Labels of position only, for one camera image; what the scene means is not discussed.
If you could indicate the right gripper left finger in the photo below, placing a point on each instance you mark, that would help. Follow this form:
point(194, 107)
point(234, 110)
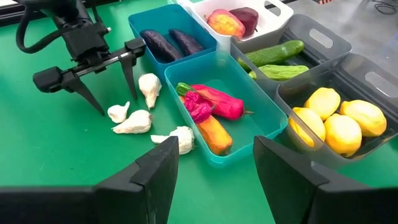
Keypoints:
point(140, 199)

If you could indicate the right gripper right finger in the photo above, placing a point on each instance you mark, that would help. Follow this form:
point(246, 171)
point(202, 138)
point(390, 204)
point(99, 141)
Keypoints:
point(311, 199)

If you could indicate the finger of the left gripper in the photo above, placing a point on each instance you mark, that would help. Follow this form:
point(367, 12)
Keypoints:
point(133, 48)
point(46, 80)

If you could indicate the purple eggplant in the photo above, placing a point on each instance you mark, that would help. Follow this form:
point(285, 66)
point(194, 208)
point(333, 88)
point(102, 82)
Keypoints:
point(160, 46)
point(186, 42)

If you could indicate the small white garlic bulb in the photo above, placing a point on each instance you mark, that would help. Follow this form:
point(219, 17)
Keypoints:
point(117, 112)

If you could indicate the yellow lemon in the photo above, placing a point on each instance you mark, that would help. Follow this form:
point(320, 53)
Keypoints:
point(343, 135)
point(323, 102)
point(363, 116)
point(306, 126)

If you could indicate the small red chili pepper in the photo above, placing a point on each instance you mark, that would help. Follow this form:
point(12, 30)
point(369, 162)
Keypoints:
point(194, 99)
point(202, 113)

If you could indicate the red apple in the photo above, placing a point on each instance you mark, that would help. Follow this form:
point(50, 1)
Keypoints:
point(225, 23)

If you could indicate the long red pepper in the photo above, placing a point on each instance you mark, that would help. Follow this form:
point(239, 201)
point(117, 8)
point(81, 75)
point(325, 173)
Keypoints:
point(224, 104)

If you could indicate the light green cucumber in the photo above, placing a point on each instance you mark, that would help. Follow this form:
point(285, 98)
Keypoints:
point(280, 72)

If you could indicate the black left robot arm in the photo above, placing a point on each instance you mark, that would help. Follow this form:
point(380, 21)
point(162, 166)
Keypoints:
point(65, 12)

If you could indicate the dark blue plastic bin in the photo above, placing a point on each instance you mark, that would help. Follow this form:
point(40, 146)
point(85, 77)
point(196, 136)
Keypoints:
point(155, 18)

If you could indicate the teal plastic bin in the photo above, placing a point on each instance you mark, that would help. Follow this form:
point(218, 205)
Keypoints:
point(258, 124)

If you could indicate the grey translucent plastic basket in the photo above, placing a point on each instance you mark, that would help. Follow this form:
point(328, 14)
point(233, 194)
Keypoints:
point(373, 81)
point(326, 40)

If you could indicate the white plastic basket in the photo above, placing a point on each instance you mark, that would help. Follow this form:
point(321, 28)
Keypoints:
point(273, 21)

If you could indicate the black table frame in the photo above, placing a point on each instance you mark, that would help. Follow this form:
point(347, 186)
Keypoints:
point(6, 17)

